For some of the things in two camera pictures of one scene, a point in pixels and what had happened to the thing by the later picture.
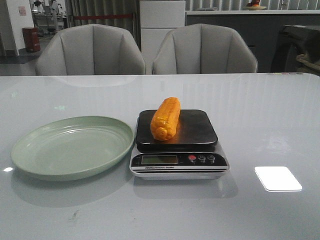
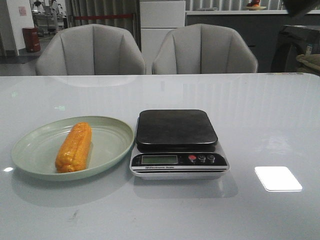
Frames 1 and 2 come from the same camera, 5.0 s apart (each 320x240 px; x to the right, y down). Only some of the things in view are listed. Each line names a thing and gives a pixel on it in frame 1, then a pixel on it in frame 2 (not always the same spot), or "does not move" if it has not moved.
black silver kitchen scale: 192,153 does not move
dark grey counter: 261,28 does not move
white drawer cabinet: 157,18 does not move
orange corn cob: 165,122 to 73,153
